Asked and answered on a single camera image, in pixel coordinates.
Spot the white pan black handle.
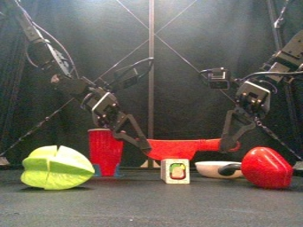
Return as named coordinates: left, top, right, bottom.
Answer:
left=194, top=160, right=245, bottom=180

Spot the red plastic cup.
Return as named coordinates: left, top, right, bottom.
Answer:
left=87, top=128, right=126, bottom=177

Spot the thin diagonal brace wire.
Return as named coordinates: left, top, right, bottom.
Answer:
left=114, top=0, right=303, bottom=162
left=0, top=0, right=199, bottom=157

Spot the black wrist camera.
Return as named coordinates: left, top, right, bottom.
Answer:
left=199, top=67, right=233, bottom=90
left=111, top=67, right=142, bottom=91

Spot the red toy pepper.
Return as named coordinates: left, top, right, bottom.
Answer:
left=241, top=146, right=295, bottom=190

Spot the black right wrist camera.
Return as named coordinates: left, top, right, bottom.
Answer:
left=199, top=67, right=233, bottom=90

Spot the red toy knife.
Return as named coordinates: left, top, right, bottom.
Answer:
left=143, top=137, right=243, bottom=161

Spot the yellow object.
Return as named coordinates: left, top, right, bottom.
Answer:
left=19, top=145, right=97, bottom=191

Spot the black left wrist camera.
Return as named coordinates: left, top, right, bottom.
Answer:
left=111, top=67, right=142, bottom=91

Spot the grey vertical frame pole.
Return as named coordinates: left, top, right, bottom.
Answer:
left=141, top=0, right=163, bottom=170

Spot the white toy sushi roll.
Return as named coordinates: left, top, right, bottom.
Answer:
left=161, top=158, right=193, bottom=185

